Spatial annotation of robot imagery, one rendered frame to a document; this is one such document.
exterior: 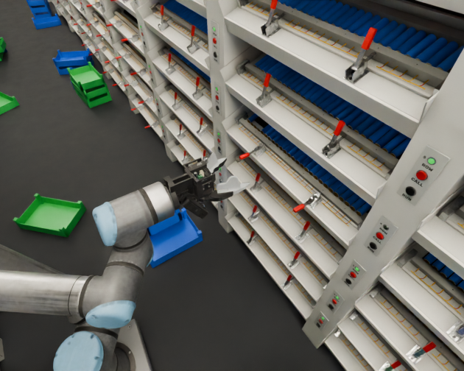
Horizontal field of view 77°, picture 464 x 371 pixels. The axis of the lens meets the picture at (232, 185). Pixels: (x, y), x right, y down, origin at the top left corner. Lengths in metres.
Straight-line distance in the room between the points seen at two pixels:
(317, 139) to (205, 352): 1.02
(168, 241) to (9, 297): 1.00
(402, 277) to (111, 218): 0.69
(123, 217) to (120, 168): 1.48
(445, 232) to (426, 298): 0.21
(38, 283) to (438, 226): 0.83
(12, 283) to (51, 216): 1.25
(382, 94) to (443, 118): 0.12
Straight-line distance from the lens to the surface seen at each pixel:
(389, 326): 1.01
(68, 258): 1.81
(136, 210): 0.67
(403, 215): 0.68
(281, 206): 1.11
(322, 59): 0.71
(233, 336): 1.45
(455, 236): 0.70
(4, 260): 1.10
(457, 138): 0.57
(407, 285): 0.85
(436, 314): 0.85
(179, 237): 1.67
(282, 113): 0.86
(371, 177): 0.73
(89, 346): 1.17
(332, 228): 0.87
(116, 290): 0.71
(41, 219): 2.04
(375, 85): 0.64
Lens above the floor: 1.40
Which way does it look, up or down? 48 degrees down
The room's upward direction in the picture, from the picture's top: straight up
